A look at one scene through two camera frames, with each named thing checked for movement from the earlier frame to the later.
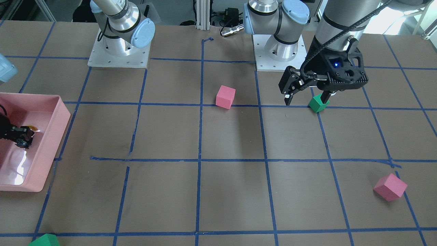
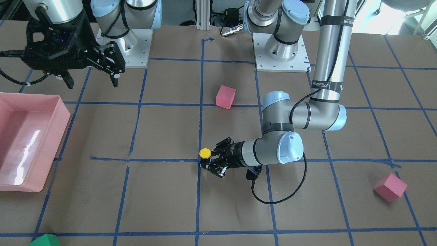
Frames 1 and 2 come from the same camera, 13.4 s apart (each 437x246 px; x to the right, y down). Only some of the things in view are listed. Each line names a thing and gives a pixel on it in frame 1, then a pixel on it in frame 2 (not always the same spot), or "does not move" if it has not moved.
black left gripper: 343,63 to 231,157
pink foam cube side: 390,188 does not move
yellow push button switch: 33,127 to 205,153
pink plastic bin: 26,169 does not move
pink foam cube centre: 225,96 does not move
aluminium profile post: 203,14 does not move
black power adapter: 231,16 does not move
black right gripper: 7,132 to 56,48
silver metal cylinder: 233,30 does not move
